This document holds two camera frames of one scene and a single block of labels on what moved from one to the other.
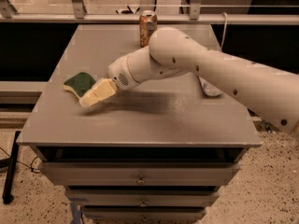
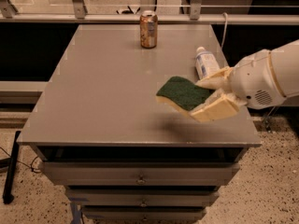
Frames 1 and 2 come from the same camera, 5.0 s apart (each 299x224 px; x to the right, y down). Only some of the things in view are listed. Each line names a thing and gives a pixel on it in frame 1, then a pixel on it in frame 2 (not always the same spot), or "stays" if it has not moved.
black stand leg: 8,187 stays
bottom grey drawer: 142,213 stays
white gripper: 119,73 -> 253,79
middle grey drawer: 144,197 stays
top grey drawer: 139,174 stays
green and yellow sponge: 79,83 -> 181,93
